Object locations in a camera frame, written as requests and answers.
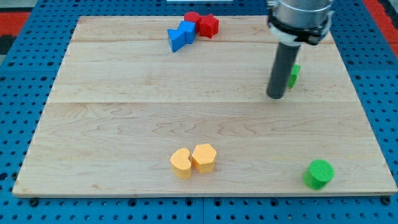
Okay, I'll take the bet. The red cylinder block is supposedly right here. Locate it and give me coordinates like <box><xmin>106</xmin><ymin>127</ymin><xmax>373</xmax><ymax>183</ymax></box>
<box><xmin>184</xmin><ymin>11</ymin><xmax>201</xmax><ymax>33</ymax></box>

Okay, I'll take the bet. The green cylinder block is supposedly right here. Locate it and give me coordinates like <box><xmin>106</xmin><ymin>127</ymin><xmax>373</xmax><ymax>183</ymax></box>
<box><xmin>303</xmin><ymin>159</ymin><xmax>335</xmax><ymax>190</ymax></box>

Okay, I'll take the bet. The yellow heart block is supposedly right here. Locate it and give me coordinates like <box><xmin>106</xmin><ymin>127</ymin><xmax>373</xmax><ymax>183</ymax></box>
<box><xmin>169</xmin><ymin>148</ymin><xmax>192</xmax><ymax>179</ymax></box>

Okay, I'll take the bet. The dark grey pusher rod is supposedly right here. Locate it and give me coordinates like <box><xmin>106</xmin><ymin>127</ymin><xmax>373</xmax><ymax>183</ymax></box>
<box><xmin>267</xmin><ymin>42</ymin><xmax>300</xmax><ymax>99</ymax></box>

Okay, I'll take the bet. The red star block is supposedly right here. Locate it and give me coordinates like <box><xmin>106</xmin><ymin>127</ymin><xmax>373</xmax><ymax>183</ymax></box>
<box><xmin>199</xmin><ymin>14</ymin><xmax>220</xmax><ymax>39</ymax></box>

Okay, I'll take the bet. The blue triangle block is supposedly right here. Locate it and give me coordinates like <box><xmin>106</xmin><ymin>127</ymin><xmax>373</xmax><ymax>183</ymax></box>
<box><xmin>167</xmin><ymin>29</ymin><xmax>185</xmax><ymax>52</ymax></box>

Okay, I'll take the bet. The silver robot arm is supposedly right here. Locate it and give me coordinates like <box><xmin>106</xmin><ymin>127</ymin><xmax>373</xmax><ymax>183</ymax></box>
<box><xmin>267</xmin><ymin>0</ymin><xmax>333</xmax><ymax>47</ymax></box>

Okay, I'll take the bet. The blue cube block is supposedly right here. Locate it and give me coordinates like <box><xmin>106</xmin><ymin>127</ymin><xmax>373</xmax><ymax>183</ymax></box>
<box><xmin>178</xmin><ymin>21</ymin><xmax>196</xmax><ymax>44</ymax></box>

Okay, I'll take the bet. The wooden board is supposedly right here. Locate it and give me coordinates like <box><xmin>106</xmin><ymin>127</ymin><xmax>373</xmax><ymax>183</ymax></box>
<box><xmin>13</xmin><ymin>16</ymin><xmax>397</xmax><ymax>198</ymax></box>

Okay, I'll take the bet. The green star block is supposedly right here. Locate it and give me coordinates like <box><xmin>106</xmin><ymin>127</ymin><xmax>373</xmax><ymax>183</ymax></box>
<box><xmin>287</xmin><ymin>65</ymin><xmax>301</xmax><ymax>88</ymax></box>

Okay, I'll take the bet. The yellow hexagon block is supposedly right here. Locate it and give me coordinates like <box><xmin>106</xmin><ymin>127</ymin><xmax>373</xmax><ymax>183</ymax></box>
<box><xmin>192</xmin><ymin>143</ymin><xmax>217</xmax><ymax>174</ymax></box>

